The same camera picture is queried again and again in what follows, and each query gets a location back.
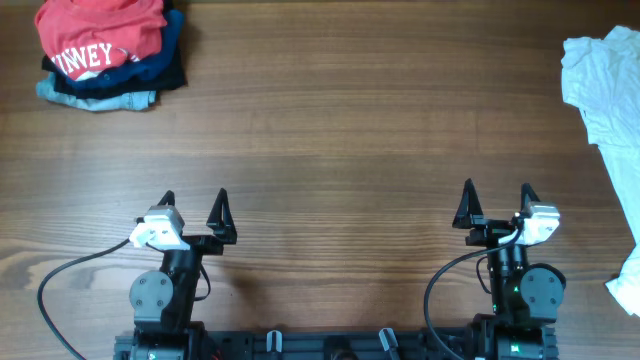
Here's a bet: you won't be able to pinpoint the navy blue folded garment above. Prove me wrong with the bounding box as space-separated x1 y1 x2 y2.
56 9 184 90

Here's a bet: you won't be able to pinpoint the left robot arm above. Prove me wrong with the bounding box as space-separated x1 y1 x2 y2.
114 189 237 360

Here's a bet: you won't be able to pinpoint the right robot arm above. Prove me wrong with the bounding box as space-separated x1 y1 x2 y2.
452 179 566 360

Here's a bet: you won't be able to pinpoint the black folded garment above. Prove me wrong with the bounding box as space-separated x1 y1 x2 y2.
41 0 187 99

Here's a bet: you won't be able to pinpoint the white t-shirt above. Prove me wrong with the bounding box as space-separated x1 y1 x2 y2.
560 25 640 318

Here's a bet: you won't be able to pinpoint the right black camera cable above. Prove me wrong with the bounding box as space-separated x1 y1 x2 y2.
423 227 524 360

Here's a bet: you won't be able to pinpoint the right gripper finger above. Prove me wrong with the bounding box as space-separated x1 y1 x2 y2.
452 178 484 229
520 183 540 211

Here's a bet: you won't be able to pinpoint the red folded printed t-shirt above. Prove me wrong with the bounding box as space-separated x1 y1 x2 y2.
34 0 167 81

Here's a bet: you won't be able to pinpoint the black camera cable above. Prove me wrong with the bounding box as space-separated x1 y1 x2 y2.
36 238 132 360
423 227 524 360

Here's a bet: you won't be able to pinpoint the left black camera cable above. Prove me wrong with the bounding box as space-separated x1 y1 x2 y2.
36 238 132 360

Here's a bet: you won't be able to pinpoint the light blue folded jeans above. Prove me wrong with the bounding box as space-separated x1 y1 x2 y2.
36 74 157 112

